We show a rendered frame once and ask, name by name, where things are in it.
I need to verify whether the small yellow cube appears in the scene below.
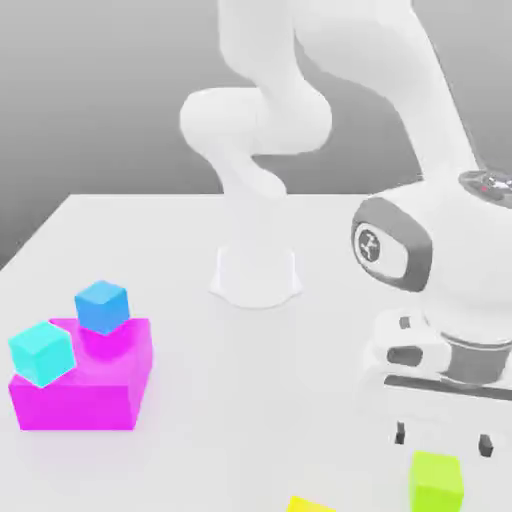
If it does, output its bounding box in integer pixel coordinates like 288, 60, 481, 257
285, 494, 338, 512

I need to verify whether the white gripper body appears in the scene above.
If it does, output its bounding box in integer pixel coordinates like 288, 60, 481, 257
380, 372, 512, 438

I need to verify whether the small cyan cube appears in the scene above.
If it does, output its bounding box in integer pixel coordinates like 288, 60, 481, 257
7, 320, 78, 390

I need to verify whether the large magenta box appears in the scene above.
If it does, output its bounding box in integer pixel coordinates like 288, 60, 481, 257
7, 317, 155, 432

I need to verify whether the small blue cube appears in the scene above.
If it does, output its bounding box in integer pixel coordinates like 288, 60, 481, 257
74, 279, 132, 337

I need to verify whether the small lime green cube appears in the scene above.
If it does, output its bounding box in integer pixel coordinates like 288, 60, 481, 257
408, 450, 466, 512

